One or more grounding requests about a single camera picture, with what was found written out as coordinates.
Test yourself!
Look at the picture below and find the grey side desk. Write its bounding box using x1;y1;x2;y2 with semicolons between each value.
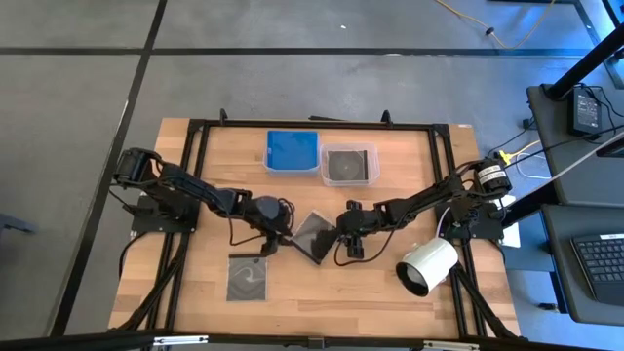
541;203;624;327
526;82;624;209

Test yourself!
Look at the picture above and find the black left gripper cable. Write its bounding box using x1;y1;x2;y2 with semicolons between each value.
227;197;297;248

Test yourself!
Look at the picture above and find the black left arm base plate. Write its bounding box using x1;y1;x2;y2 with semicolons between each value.
129;192;201;234

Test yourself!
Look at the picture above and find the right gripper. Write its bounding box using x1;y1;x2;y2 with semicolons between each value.
314;200;379;262

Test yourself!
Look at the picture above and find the black keyboard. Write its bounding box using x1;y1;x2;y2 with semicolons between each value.
569;232;624;306

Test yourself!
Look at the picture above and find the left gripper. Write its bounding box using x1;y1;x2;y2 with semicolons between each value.
242;194;297;256

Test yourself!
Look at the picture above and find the black beam with silver brackets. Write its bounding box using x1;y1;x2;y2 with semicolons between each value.
0;330;624;351

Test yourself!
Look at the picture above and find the white cylindrical camera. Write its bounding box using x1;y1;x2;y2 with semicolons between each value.
395;237;460;297

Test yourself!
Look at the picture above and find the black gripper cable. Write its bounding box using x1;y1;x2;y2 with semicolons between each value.
333;228;396;268
227;197;297;248

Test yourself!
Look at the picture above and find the black power adapter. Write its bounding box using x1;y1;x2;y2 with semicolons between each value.
567;85;605;137

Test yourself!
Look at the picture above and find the blue jewel case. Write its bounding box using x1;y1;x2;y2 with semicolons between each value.
266;130;321;172

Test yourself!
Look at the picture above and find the dark grey furniture foot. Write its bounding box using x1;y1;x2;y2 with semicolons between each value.
0;213;38;235

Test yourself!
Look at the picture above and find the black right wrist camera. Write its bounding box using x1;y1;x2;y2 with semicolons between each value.
345;236;366;258

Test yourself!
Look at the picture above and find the black aluminium table frame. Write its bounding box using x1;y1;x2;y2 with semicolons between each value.
109;107;521;340

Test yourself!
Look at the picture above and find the black jewel case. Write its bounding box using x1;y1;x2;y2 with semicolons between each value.
291;209;338;266
327;149;370;180

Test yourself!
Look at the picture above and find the black jewel case swirl print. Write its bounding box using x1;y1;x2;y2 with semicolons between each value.
226;252;268;302

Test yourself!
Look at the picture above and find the black slanted pole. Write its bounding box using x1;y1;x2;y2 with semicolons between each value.
543;23;624;101

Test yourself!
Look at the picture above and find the clear plastic container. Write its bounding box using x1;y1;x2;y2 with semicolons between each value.
262;129;323;176
320;142;380;188

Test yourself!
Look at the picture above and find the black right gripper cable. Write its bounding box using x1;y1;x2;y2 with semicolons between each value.
333;228;396;268

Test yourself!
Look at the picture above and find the yellow floor cable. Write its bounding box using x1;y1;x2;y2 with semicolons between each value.
433;0;557;51

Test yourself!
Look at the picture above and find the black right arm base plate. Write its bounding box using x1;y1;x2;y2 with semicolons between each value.
435;199;506;241

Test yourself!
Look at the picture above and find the white power box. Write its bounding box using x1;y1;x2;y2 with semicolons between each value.
496;221;523;249

